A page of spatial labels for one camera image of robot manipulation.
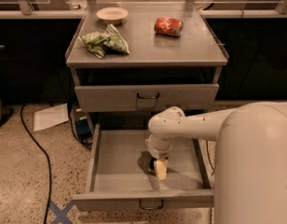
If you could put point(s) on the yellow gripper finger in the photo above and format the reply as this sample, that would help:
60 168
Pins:
161 166

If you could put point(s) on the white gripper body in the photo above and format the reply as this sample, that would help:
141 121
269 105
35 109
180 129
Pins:
161 152

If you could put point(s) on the green yellow sponge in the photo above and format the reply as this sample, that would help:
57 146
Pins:
151 167

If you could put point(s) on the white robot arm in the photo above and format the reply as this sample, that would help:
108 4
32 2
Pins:
250 170

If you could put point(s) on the open grey middle drawer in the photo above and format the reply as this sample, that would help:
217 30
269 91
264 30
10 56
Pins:
118 177

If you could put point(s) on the closed grey top drawer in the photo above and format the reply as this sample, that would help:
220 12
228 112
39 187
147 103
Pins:
145 97

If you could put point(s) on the grey drawer cabinet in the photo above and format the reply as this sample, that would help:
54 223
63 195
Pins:
196 57

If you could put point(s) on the blue box on floor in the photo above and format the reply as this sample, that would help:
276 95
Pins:
82 128

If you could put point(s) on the white paper sheet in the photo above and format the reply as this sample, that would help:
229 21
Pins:
50 117

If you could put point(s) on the blue tape cross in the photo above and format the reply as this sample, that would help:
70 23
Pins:
61 214

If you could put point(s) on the green chip bag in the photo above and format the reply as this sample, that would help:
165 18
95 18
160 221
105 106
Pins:
110 40

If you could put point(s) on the crushed orange soda can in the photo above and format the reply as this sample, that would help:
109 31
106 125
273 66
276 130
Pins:
169 26

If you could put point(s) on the white bowl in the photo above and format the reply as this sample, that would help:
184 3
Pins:
112 15

